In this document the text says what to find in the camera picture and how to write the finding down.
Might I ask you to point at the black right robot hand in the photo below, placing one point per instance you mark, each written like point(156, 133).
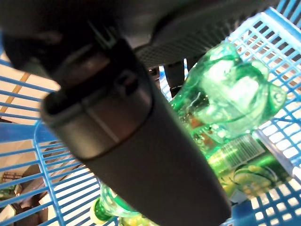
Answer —
point(152, 164)

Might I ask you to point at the green soda bottle yellow cap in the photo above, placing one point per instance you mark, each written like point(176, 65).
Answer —
point(235, 94)

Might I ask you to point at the blue plastic shopping basket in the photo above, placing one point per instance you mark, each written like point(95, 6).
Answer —
point(277, 47)

